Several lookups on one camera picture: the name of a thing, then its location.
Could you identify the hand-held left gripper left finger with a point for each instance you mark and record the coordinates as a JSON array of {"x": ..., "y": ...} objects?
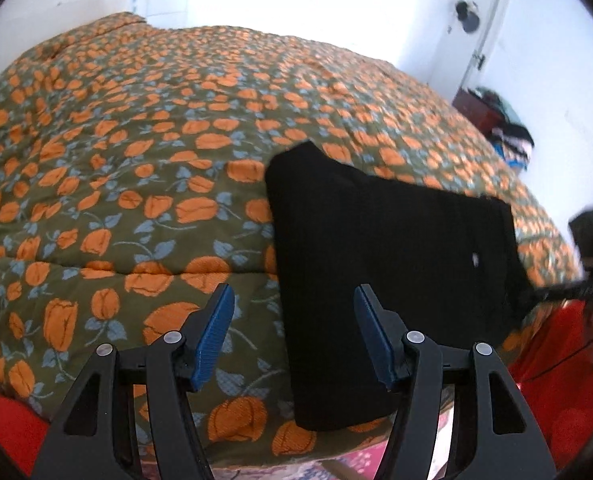
[{"x": 216, "y": 330}]

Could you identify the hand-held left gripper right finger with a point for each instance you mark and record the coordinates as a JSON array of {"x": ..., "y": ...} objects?
[{"x": 371, "y": 330}]

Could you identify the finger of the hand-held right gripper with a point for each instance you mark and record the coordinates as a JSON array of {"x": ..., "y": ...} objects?
[{"x": 556, "y": 294}]

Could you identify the black pants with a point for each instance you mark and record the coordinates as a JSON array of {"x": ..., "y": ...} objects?
[{"x": 376, "y": 240}]

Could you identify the red clothing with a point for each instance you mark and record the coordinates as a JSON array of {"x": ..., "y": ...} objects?
[
  {"x": 566, "y": 400},
  {"x": 11, "y": 430}
]

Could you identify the pink floral bed sheet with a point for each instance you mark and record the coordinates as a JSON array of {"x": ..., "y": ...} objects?
[{"x": 366, "y": 460}]

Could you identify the pile of clothes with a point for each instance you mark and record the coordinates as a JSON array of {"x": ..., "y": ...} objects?
[{"x": 514, "y": 140}]

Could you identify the red-brown wooden cabinet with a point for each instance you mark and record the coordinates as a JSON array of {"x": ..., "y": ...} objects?
[{"x": 476, "y": 110}]

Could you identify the orange floral blanket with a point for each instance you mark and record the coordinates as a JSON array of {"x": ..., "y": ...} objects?
[{"x": 126, "y": 160}]

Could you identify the door latch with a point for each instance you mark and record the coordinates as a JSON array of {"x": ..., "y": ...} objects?
[{"x": 480, "y": 61}]

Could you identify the white door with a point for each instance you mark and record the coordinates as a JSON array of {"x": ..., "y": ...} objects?
[{"x": 456, "y": 55}]

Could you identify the dark object on door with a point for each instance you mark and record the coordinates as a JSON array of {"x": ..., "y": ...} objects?
[{"x": 469, "y": 17}]

